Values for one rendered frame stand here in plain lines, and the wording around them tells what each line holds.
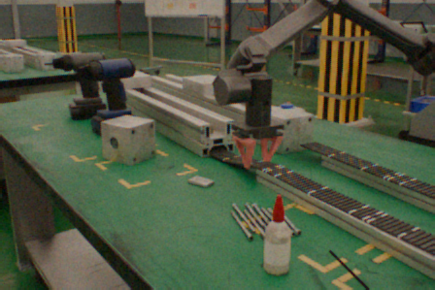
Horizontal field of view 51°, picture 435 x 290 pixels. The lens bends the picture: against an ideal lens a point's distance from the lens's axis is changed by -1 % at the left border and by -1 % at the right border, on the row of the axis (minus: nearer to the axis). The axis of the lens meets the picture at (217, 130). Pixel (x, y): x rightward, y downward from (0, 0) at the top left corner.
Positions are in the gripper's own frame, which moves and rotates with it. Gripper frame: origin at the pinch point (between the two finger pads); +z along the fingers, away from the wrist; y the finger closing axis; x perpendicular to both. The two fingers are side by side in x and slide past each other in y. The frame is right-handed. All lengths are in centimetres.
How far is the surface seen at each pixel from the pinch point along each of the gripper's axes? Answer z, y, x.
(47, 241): 59, 33, -100
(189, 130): -2.6, 5.1, -23.4
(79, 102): -3, 22, -73
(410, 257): 2.1, 1.0, 42.1
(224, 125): -4.3, -2.2, -17.8
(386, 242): 1.6, 1.1, 37.8
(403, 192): 1.6, -17.9, 25.8
